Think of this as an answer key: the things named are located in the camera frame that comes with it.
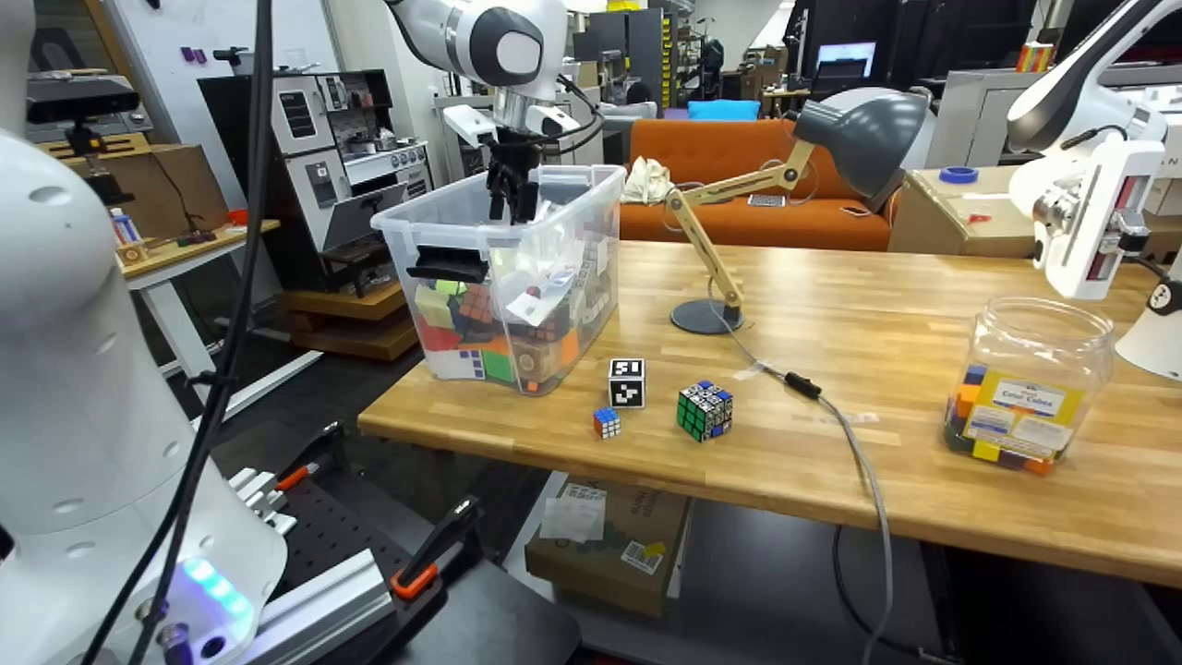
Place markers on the black orange clamp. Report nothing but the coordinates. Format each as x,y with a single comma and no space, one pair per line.
437,546
324,444

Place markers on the pale yellow green cube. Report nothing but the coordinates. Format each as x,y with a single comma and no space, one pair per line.
440,303

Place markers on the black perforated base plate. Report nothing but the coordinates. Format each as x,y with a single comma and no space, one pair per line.
493,628

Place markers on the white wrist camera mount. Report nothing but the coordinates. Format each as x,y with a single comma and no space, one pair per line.
467,121

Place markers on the wooden desk lamp gray shade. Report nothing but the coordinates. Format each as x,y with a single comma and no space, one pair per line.
862,129

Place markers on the tan wooden box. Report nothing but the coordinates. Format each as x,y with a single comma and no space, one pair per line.
946,224

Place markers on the aluminium extrusion bar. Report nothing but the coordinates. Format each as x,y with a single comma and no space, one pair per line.
326,603

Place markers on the white cube with dark tag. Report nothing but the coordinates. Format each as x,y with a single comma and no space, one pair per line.
527,309

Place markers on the clear plastic storage bin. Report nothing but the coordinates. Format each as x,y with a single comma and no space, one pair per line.
592,224

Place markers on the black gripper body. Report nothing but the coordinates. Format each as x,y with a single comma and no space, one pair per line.
516,157

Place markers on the blue round lid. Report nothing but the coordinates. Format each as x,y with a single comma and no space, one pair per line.
957,173

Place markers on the low wooden shelf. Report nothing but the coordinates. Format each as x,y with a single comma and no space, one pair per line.
354,336

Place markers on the clear jar of colored blocks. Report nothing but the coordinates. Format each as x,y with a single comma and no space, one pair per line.
1048,344

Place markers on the blue box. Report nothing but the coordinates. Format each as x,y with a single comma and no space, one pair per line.
727,107

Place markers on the blue red labelled bottle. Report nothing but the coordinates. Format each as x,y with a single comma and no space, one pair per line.
125,227

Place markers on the orange sofa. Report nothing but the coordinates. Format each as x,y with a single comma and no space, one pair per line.
740,151

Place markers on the white glass-door cabinet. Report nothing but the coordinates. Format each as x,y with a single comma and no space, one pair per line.
459,163

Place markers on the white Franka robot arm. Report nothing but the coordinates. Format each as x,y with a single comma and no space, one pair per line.
96,492

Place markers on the orange cylinder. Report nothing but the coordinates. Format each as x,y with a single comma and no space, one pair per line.
1036,57

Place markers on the red orange cube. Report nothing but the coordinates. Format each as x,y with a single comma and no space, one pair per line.
448,339

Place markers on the black camera on stand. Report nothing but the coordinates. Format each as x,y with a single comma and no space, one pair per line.
79,98

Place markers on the blue green stickered Rubik's cube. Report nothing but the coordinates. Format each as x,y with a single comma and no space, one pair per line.
702,416

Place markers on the black white equipment rack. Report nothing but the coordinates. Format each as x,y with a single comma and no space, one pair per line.
320,184

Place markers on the black white tag cube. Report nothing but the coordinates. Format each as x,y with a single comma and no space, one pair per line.
627,389

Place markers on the white-legged wooden side desk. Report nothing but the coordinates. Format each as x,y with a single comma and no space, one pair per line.
187,325

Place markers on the white curved base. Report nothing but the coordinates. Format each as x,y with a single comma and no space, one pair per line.
1150,344

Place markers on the lit blue computer screen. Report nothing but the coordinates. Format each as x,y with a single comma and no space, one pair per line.
845,60

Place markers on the silver extrusion bracket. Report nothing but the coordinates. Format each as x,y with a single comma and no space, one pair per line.
261,492

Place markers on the cardboard box with labels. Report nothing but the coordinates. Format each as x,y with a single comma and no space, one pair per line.
615,529

